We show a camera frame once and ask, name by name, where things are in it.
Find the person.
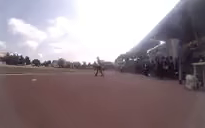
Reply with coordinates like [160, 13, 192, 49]
[93, 56, 105, 78]

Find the red track surface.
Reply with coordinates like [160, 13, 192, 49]
[0, 68, 205, 128]

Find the group of people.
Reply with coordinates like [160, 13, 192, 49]
[141, 55, 179, 80]

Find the grass field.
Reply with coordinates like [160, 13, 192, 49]
[0, 64, 98, 75]

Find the row of trees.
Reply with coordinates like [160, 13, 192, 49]
[1, 52, 116, 69]

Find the grandstand building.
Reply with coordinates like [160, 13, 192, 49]
[114, 0, 205, 91]

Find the white railing frame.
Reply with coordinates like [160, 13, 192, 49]
[184, 60, 205, 91]

